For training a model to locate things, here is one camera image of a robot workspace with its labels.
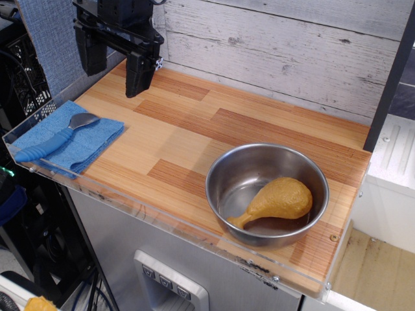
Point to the blue handled metal spoon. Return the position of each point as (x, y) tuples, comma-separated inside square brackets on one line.
[(51, 145)]

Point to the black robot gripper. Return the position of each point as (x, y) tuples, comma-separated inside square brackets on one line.
[(125, 26)]

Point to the white ridged plastic box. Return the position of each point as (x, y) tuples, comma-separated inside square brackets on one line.
[(393, 156)]

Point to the silver dispenser panel with buttons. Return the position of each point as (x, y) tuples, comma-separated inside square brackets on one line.
[(165, 288)]

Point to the clear acrylic table guard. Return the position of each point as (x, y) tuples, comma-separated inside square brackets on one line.
[(145, 194)]

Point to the stainless steel bowl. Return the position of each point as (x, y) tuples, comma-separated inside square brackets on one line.
[(238, 175)]

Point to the yellow object at bottom left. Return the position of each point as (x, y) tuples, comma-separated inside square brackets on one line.
[(39, 304)]

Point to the dark grey vertical post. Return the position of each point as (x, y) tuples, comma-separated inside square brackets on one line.
[(392, 83)]

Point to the yellow toy chicken drumstick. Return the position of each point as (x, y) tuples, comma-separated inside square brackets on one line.
[(284, 197)]

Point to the black plastic crate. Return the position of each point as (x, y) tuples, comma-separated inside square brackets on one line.
[(24, 88)]

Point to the blue fabric partition panel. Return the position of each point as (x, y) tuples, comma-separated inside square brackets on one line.
[(50, 27)]

